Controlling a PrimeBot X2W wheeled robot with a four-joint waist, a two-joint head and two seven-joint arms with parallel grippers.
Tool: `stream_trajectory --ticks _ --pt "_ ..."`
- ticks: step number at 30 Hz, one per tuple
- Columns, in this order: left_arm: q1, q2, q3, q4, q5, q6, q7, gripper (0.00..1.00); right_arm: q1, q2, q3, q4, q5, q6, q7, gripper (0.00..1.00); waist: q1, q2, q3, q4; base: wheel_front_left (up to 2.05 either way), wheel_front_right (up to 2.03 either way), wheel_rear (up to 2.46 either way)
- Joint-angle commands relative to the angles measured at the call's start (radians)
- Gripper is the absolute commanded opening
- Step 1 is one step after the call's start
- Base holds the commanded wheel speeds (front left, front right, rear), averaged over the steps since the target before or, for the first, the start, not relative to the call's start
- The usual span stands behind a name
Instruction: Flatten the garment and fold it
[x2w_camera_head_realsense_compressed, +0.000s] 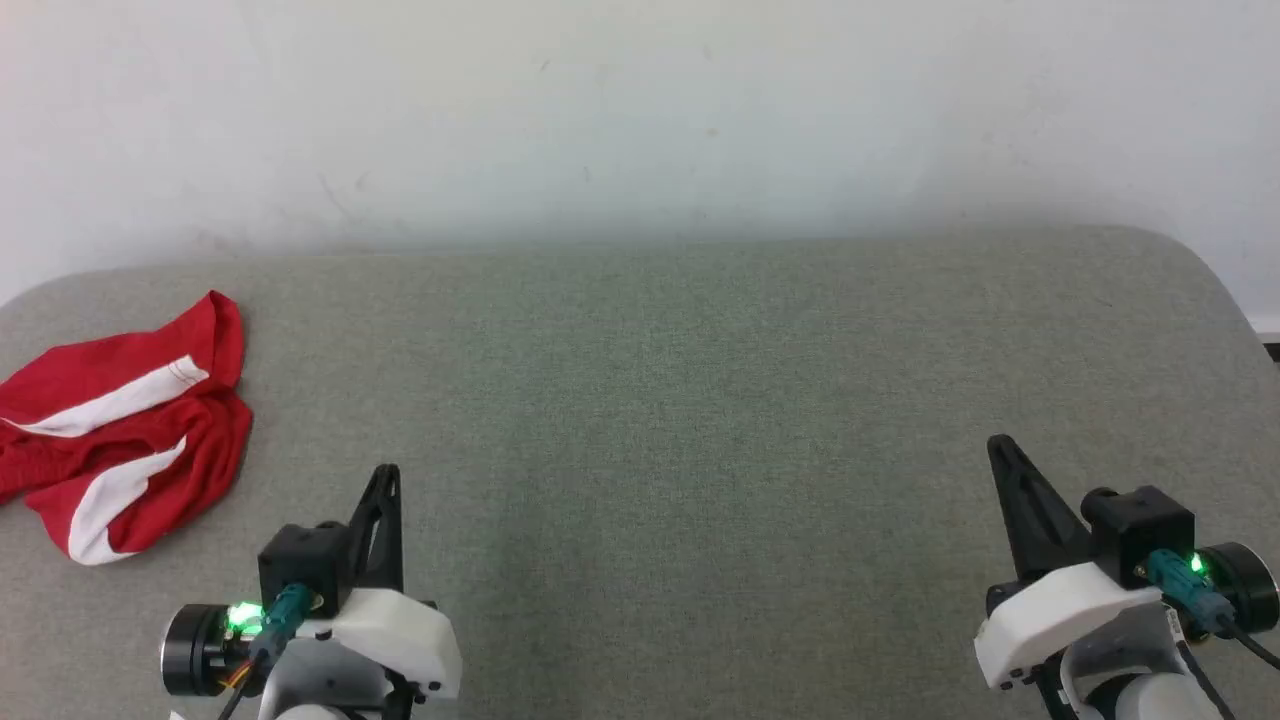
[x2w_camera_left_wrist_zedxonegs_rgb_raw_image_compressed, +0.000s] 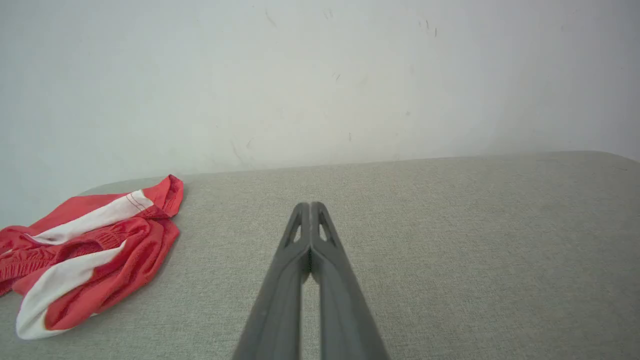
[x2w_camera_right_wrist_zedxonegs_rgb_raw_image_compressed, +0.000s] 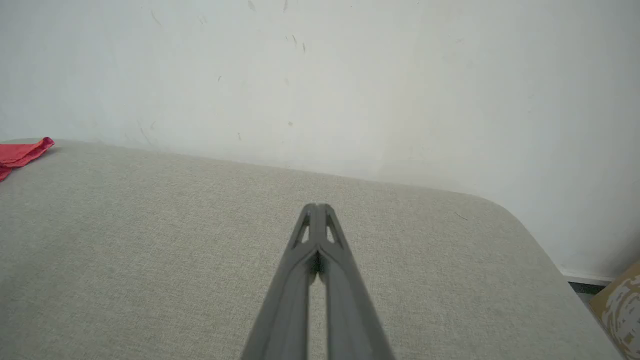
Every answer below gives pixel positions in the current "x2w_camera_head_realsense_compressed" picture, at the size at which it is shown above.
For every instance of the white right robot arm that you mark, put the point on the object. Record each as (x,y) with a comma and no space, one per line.
(1150,700)

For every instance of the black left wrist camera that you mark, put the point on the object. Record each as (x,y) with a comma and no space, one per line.
(300,560)

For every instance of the grey fabric sofa cushion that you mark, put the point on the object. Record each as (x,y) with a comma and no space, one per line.
(700,450)

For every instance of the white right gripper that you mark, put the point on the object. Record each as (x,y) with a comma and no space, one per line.
(1060,615)

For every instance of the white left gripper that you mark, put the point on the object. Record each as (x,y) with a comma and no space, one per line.
(395,635)

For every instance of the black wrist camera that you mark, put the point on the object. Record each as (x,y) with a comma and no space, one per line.
(1140,530)
(300,560)

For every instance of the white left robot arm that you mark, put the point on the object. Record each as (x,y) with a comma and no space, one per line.
(312,714)

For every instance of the red white Bulls shorts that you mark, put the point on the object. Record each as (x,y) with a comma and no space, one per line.
(150,460)

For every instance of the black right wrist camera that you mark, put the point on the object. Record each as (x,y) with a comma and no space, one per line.
(1140,530)

